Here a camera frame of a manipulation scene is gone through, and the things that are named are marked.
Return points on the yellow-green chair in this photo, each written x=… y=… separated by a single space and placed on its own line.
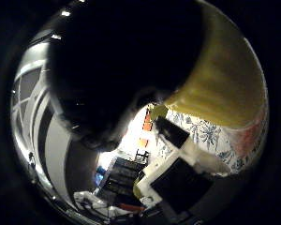
x=158 y=112

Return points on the white framed window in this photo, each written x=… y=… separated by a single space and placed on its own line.
x=25 y=87

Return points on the blue floral white tablecloth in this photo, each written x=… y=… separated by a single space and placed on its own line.
x=206 y=134

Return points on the black slatted rack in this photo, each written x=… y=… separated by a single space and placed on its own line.
x=121 y=178

